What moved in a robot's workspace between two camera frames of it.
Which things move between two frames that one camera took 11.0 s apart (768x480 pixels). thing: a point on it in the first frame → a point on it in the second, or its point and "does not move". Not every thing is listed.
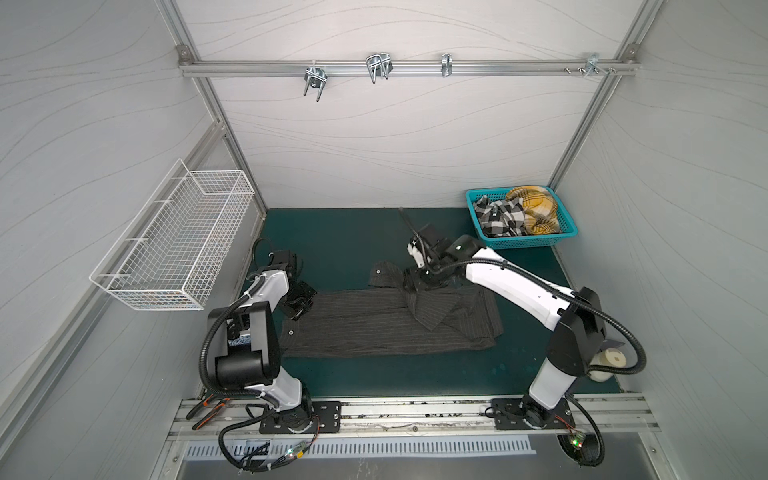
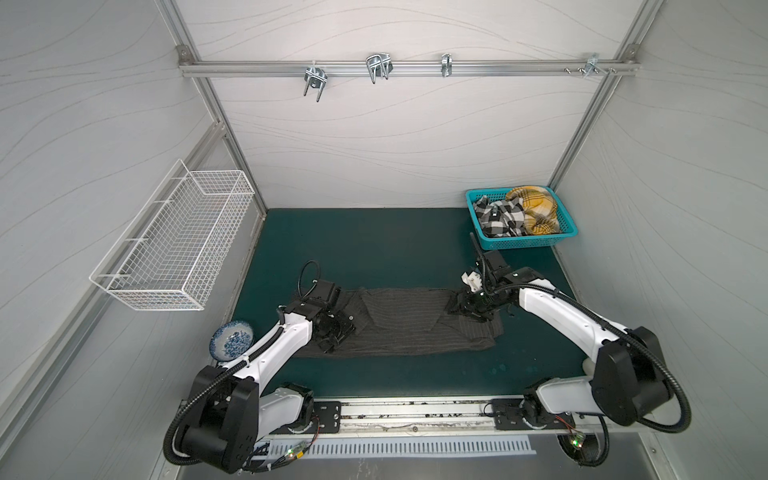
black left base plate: x=312 y=417 does not move
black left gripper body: x=298 y=299 → x=336 y=328
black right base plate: x=526 y=414 does not move
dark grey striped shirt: x=389 y=319 does not move
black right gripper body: x=417 y=279 → x=470 y=303
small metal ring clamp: x=446 y=64 does not move
